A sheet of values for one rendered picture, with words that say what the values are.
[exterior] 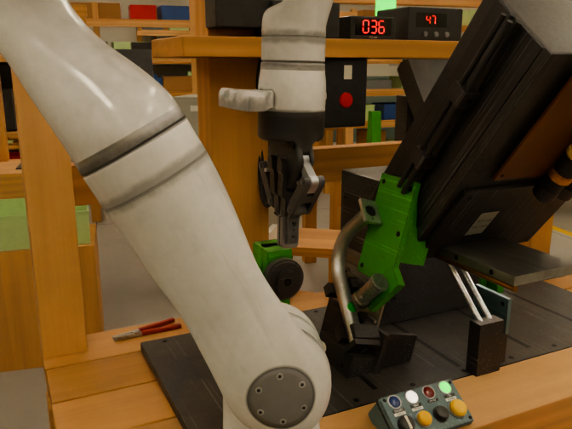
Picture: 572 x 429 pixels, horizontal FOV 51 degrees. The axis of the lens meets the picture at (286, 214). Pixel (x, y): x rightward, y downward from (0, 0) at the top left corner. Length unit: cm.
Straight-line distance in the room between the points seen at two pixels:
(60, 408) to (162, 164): 83
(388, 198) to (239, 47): 42
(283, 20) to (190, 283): 31
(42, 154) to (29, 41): 81
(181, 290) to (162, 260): 3
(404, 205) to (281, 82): 58
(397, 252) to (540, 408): 37
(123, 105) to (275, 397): 25
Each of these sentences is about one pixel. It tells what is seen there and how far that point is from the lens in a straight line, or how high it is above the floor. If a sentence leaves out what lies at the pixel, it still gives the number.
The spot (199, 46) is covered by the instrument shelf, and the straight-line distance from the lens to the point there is 120.
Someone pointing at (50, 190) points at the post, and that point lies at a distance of 129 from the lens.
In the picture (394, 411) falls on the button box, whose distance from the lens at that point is 104.
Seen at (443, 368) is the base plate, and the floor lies 90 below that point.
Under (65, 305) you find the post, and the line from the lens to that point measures 136.
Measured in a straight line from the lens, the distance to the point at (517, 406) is 119.
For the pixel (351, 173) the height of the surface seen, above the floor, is 124.
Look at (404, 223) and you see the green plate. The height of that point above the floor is 119.
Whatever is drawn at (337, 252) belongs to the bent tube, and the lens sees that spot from 127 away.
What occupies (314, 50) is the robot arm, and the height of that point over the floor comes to 150.
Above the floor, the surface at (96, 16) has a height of 203.
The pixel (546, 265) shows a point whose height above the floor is 113.
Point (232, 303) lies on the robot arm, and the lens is 47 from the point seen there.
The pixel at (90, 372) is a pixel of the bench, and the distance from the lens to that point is 132.
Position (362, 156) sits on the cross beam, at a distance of 163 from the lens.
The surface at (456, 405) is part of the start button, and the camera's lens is 108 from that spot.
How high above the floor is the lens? 149
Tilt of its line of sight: 14 degrees down
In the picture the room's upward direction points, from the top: straight up
